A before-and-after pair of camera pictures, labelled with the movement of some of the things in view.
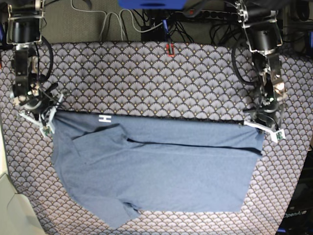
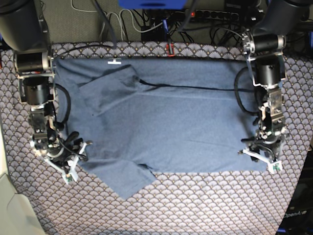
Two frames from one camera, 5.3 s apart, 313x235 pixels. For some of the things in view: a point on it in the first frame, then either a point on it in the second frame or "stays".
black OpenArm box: [298, 220] stays
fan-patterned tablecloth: [195, 81] stays
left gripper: [41, 99] -> [61, 148]
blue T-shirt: [120, 164] -> [136, 117]
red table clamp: [167, 50] stays
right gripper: [267, 112] -> [268, 142]
